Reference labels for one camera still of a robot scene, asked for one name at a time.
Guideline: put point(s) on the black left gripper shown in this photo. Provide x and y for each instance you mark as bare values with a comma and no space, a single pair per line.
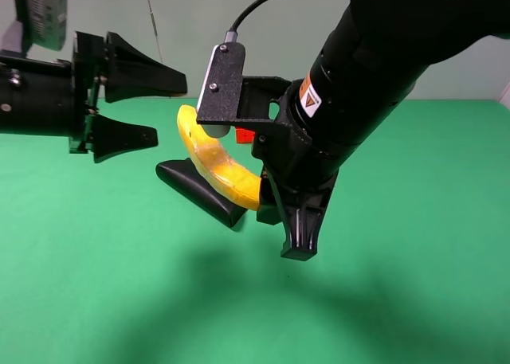
126,73

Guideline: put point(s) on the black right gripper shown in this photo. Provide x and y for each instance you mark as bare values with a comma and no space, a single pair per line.
299,173

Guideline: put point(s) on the yellow banana with tape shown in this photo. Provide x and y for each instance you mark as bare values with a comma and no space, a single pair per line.
213,162

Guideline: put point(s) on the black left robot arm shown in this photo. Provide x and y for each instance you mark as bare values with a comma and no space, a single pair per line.
60,98

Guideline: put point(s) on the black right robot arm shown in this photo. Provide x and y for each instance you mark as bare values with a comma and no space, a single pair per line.
369,64

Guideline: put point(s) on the black glasses case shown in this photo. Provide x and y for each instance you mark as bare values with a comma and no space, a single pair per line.
183,177

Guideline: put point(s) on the multicoloured puzzle cube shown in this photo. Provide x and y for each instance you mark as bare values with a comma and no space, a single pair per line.
244,136

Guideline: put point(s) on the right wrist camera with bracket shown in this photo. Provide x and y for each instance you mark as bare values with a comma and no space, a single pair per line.
221,89

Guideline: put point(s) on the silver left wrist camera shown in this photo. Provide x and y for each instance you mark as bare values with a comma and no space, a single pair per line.
45,21

